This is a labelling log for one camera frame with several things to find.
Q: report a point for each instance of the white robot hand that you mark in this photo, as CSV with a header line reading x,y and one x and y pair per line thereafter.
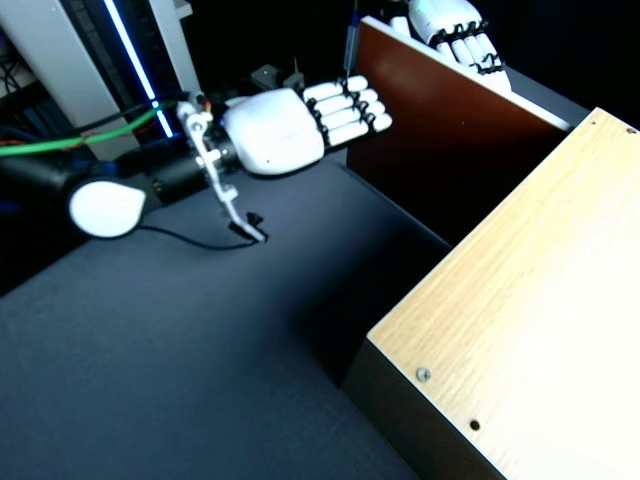
x,y
270,132
445,20

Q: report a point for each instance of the dark brown wooden panel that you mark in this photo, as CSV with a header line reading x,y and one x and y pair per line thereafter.
x,y
430,115

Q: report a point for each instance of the light wooden box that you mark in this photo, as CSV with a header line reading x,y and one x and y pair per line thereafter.
x,y
525,300

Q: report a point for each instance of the thin grey rod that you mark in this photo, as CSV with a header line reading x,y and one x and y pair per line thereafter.
x,y
351,45

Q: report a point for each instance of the blue-white light strip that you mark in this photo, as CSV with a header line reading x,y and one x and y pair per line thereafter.
x,y
135,60

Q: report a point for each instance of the white column panel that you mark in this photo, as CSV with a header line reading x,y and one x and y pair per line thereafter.
x,y
60,60

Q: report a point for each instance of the grey table cloth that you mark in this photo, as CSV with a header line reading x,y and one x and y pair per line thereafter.
x,y
175,350

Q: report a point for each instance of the white frame post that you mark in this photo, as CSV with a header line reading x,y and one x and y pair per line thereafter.
x,y
177,50

